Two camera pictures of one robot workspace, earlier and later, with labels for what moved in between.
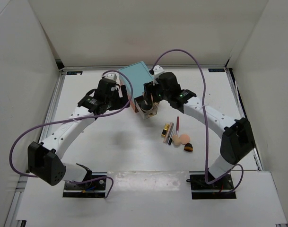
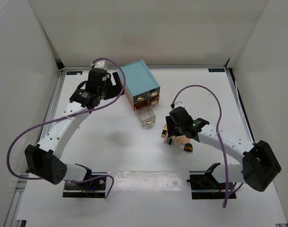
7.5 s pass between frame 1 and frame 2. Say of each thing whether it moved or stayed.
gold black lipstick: stayed
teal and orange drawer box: stayed
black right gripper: moved
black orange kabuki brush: stayed
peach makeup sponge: stayed
